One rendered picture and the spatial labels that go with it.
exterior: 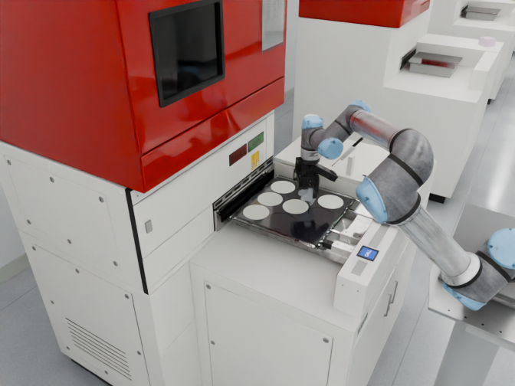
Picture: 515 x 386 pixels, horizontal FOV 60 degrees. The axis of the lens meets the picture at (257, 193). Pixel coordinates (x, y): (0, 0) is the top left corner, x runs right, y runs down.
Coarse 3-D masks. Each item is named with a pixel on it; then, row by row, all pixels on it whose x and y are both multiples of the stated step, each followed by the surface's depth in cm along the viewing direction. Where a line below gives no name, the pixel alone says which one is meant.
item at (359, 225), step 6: (360, 216) 174; (354, 222) 170; (360, 222) 170; (366, 222) 170; (348, 228) 167; (354, 228) 167; (360, 228) 167; (366, 228) 167; (342, 240) 161; (354, 246) 158; (330, 252) 155; (330, 258) 156; (336, 258) 154; (342, 258) 153
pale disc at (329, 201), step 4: (324, 196) 182; (328, 196) 182; (332, 196) 182; (336, 196) 182; (320, 200) 180; (324, 200) 180; (328, 200) 180; (332, 200) 180; (336, 200) 180; (340, 200) 180; (320, 204) 177; (324, 204) 177; (328, 204) 177; (332, 204) 177; (336, 204) 177; (340, 204) 177; (332, 208) 175
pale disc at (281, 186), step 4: (272, 184) 190; (276, 184) 190; (280, 184) 190; (284, 184) 190; (288, 184) 190; (292, 184) 190; (272, 188) 187; (276, 188) 187; (280, 188) 187; (284, 188) 187; (288, 188) 187; (292, 188) 187; (280, 192) 185; (284, 192) 185; (288, 192) 185
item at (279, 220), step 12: (276, 180) 193; (288, 180) 193; (264, 192) 184; (276, 192) 184; (324, 192) 184; (252, 204) 177; (312, 204) 177; (240, 216) 170; (276, 216) 170; (288, 216) 170; (300, 216) 170; (312, 216) 170; (324, 216) 170; (336, 216) 170; (276, 228) 164; (288, 228) 164; (300, 228) 164; (312, 228) 164; (324, 228) 164; (312, 240) 158
